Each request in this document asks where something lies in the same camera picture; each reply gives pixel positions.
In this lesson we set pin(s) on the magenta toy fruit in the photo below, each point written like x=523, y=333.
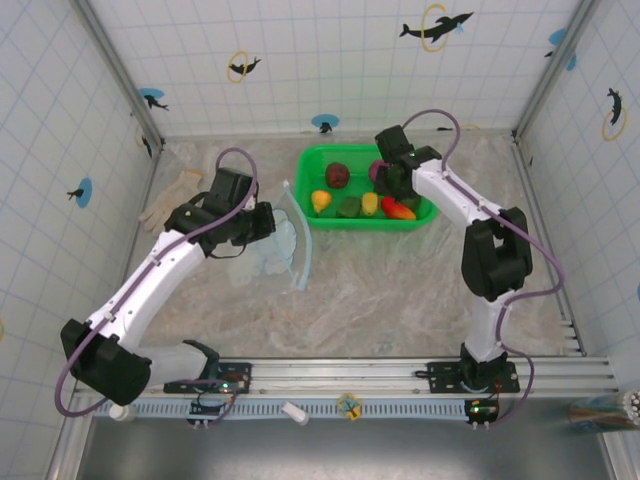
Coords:
x=375, y=170

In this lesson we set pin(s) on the red orange toy mango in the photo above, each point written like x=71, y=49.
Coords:
x=397, y=210

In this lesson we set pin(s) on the dark green toy avocado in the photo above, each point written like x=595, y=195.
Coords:
x=398, y=176

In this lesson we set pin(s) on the yellow toy corn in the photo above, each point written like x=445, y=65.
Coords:
x=370, y=203

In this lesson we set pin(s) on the green toy bell pepper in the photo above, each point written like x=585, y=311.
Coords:
x=349, y=207

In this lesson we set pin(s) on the maroon round toy fruit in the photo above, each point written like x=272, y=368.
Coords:
x=337, y=175

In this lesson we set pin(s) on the clear zip-top bag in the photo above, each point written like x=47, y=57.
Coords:
x=280, y=235

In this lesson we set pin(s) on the yellow orange toy pear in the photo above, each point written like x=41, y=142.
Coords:
x=321, y=201

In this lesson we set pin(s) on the green plastic basket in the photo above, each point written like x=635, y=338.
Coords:
x=310, y=165

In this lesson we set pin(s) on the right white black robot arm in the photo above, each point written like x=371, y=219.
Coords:
x=482, y=330

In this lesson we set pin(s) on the white cotton glove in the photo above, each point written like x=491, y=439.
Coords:
x=167, y=200

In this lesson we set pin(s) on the blue circle fish sticker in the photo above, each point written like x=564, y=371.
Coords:
x=84, y=192
x=325, y=121
x=152, y=95

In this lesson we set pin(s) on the left controller circuit board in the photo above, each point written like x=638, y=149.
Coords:
x=205, y=407

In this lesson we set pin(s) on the controller circuit board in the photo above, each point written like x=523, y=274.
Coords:
x=480, y=410
x=205, y=407

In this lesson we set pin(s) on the small white lying bottle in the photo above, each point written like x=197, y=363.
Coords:
x=295, y=413

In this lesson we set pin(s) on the round tree sticker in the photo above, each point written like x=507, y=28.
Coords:
x=350, y=406

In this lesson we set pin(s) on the small white upright bottle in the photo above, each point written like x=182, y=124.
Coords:
x=122, y=412

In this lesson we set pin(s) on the right controller circuit board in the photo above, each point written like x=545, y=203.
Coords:
x=480, y=410

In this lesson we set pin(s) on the colourful cylinder with white sticks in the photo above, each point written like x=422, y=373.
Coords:
x=605, y=412

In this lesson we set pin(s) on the aluminium side floor rail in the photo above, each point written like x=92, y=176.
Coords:
x=534, y=195

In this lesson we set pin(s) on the aluminium corner post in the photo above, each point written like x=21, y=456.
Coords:
x=542, y=95
x=122, y=75

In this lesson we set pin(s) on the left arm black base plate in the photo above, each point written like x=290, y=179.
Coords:
x=240, y=372

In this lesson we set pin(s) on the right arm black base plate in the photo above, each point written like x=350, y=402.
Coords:
x=442, y=372

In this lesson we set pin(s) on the long aluminium mounting rail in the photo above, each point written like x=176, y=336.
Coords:
x=340, y=372

